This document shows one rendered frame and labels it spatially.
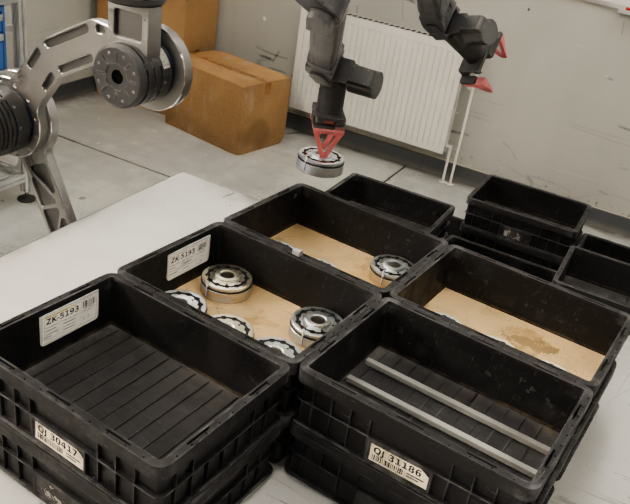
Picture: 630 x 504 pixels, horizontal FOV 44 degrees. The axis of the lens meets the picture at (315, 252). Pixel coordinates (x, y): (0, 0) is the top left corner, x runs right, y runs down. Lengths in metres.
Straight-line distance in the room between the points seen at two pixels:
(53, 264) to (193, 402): 0.71
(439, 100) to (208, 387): 3.24
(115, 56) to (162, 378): 0.75
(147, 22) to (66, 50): 0.35
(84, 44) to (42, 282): 0.58
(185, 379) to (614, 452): 0.84
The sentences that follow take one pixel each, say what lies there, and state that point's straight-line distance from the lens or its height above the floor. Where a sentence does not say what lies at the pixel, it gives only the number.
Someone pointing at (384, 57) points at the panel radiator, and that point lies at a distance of 4.45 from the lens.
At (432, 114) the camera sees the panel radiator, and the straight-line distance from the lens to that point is 4.41.
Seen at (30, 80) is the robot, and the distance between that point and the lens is 2.15.
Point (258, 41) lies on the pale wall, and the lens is 4.96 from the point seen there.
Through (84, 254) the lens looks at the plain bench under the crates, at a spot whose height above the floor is 0.70.
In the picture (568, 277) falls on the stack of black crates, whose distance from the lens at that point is 2.70.
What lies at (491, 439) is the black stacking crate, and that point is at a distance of 1.35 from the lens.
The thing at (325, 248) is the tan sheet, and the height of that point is 0.83.
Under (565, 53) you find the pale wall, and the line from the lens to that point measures 4.28.
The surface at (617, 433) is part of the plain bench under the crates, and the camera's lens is 1.70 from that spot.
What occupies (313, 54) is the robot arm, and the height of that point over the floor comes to 1.30.
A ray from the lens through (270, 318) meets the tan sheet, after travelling 1.51.
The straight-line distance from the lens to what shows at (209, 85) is 4.46.
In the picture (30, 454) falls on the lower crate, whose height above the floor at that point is 0.80.
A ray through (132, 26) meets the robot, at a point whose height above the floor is 1.24.
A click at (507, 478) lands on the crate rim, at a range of 1.14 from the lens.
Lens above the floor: 1.67
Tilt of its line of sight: 28 degrees down
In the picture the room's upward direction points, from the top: 9 degrees clockwise
